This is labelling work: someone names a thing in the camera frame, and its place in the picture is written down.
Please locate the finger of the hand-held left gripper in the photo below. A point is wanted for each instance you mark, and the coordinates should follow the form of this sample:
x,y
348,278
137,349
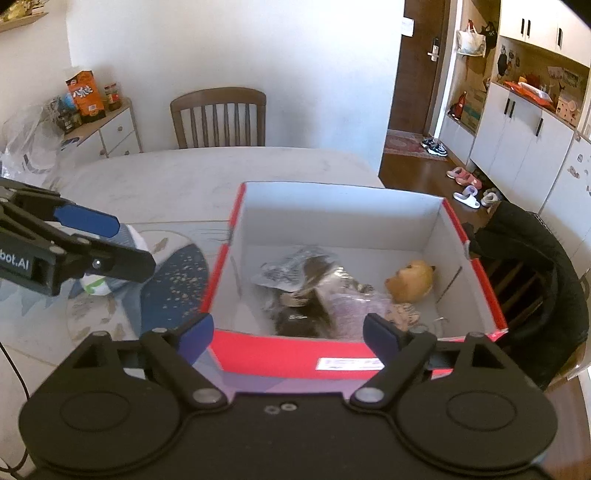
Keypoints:
x,y
87,220
120,266

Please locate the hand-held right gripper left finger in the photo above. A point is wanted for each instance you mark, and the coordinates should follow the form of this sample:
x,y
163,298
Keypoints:
x,y
196,337

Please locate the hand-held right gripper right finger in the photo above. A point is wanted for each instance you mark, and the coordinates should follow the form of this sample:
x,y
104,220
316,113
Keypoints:
x,y
381,337

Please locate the navy and white snack packet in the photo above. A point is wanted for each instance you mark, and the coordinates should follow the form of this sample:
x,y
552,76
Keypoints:
x,y
136,242

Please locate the pink snack packet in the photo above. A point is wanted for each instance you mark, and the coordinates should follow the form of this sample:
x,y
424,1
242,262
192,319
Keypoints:
x,y
355,309

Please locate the tan animal squeeze toy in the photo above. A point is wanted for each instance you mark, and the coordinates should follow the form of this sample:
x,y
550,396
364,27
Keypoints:
x,y
411,279

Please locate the red cardboard box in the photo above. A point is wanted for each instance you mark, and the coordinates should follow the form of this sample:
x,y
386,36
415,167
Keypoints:
x,y
277,348

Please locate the brown foil snack packet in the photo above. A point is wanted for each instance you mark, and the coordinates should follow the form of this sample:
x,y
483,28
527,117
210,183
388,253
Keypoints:
x,y
300,318

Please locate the silver foil packet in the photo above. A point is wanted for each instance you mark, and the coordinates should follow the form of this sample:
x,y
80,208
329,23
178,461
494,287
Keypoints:
x,y
281,274

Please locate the white marble desktop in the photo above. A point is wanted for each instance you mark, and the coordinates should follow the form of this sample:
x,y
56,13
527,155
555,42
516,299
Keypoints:
x,y
184,184

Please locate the speckled blue round placemat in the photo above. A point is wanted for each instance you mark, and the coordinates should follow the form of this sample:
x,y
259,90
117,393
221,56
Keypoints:
x,y
180,286

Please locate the white side cabinet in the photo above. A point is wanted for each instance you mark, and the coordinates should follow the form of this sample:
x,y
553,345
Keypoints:
x,y
120,134

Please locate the clear plastic bag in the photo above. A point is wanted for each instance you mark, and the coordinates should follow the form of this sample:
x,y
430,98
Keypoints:
x,y
27,143

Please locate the dark glass jar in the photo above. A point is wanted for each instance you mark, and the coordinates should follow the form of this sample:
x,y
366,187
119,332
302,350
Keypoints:
x,y
70,122

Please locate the orange snack bag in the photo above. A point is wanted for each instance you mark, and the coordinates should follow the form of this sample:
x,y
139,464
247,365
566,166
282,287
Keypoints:
x,y
87,97

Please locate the brown sauce jar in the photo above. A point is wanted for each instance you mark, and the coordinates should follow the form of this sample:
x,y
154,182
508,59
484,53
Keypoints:
x,y
112,98

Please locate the wooden chair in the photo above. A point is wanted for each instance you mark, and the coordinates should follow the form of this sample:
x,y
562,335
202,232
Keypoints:
x,y
508,295
217,94

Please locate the black jacket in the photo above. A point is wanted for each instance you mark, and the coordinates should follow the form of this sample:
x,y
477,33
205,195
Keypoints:
x,y
545,277

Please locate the pink slipper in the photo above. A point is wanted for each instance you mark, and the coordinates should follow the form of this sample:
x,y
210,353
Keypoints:
x,y
470,181
456,173

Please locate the patterned door mat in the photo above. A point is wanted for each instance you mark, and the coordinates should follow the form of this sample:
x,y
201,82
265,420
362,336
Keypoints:
x,y
406,145

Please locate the dark sneaker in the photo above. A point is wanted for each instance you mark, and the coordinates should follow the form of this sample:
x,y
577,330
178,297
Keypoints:
x,y
428,143
438,149

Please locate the white refrigerator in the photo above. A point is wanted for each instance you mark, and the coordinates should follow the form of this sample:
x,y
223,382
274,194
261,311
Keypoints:
x,y
572,194

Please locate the red bag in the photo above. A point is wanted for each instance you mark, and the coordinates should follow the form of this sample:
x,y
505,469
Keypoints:
x,y
458,107

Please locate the printed cardboard carton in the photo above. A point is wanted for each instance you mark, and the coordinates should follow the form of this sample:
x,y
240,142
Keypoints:
x,y
474,108

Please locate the brown wooden door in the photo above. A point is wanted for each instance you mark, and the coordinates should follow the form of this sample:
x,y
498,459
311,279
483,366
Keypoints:
x,y
415,83

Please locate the orange flat packet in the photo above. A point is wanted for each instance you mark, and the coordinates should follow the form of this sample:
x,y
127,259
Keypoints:
x,y
528,91

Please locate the small wooden house model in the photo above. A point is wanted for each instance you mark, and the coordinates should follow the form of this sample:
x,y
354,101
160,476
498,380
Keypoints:
x,y
567,110

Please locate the black bear figure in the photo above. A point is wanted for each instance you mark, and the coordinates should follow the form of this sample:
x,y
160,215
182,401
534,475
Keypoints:
x,y
504,60

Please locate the white tote bag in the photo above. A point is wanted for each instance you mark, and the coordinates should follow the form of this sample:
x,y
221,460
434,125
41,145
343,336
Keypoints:
x,y
471,39

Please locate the black hanging bag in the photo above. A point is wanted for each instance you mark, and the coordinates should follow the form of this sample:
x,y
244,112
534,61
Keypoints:
x,y
489,34

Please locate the wooden wall shelf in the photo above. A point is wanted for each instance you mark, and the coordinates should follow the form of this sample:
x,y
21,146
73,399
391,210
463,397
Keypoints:
x,y
23,21

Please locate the white wall cabinet unit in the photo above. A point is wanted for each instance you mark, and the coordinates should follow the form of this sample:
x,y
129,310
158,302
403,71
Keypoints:
x,y
517,134

